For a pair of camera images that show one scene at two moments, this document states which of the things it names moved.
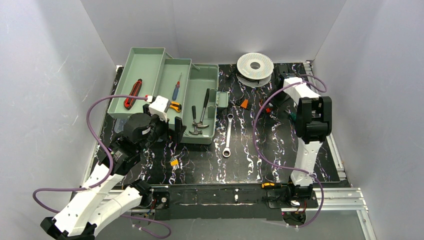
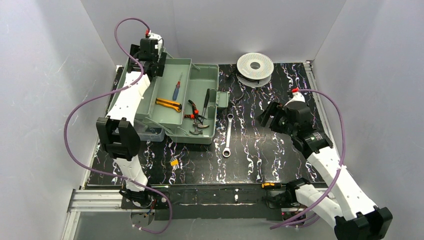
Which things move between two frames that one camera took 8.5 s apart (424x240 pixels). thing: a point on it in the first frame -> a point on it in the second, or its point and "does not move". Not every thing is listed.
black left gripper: x=166 y=125 -> x=133 y=62
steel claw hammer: x=200 y=124 does not move
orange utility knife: x=175 y=105 does not move
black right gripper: x=283 y=70 -> x=275 y=117
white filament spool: x=254 y=69 does not move
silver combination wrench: x=226 y=152 does not move
